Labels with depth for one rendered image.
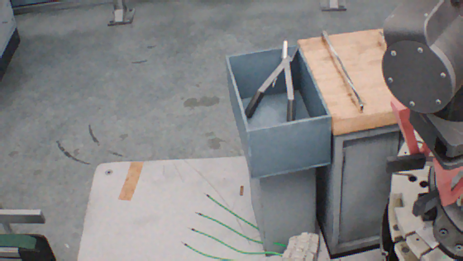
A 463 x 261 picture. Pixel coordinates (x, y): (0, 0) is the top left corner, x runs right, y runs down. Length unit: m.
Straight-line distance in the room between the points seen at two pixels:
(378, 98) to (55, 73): 2.23
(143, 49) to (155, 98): 0.37
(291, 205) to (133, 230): 0.29
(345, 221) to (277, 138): 0.21
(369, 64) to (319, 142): 0.14
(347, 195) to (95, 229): 0.44
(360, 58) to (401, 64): 0.50
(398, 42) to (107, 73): 2.48
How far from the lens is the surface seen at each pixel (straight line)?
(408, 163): 0.64
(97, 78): 2.86
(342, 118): 0.85
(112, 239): 1.13
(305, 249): 1.02
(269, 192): 0.96
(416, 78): 0.46
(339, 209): 0.97
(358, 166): 0.93
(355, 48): 0.98
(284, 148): 0.87
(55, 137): 2.62
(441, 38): 0.45
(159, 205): 1.16
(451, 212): 0.70
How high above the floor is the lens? 1.62
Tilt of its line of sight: 41 degrees down
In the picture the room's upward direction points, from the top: 7 degrees counter-clockwise
